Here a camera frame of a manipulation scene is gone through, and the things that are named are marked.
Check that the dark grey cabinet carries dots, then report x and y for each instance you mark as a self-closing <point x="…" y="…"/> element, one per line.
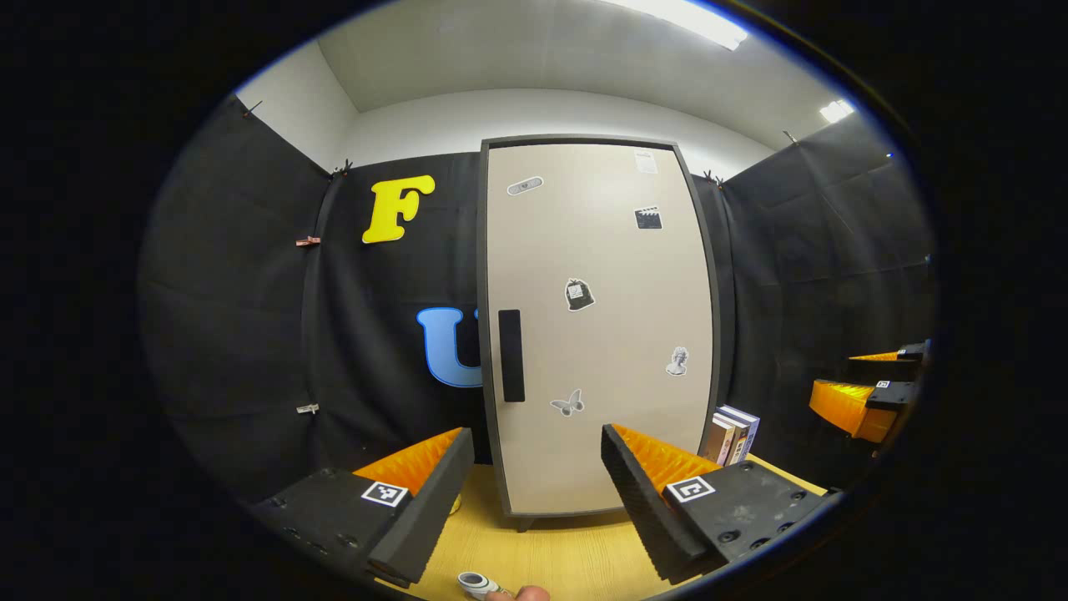
<point x="482" y="250"/>

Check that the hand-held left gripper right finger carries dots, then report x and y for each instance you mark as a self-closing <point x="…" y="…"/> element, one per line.
<point x="638" y="501"/>

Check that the ceiling light panel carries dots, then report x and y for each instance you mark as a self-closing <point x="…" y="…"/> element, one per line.
<point x="836" y="110"/>

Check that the black backdrop cloth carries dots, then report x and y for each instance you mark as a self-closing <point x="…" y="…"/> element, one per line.
<point x="234" y="317"/>

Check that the grey blue book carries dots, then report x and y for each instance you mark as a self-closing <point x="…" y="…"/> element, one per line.
<point x="749" y="426"/>

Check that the pale brown book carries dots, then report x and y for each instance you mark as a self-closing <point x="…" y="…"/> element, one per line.
<point x="717" y="441"/>

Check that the small dark cloth clip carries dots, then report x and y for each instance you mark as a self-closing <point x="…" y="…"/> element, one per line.
<point x="250" y="107"/>
<point x="712" y="177"/>
<point x="342" y="167"/>
<point x="788" y="136"/>

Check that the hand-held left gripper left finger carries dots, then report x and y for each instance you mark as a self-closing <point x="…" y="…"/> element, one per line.
<point x="434" y="501"/>

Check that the copper cloth clip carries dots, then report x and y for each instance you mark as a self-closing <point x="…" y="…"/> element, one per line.
<point x="307" y="241"/>

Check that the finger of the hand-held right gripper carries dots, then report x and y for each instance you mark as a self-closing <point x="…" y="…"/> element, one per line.
<point x="884" y="367"/>
<point x="893" y="396"/>

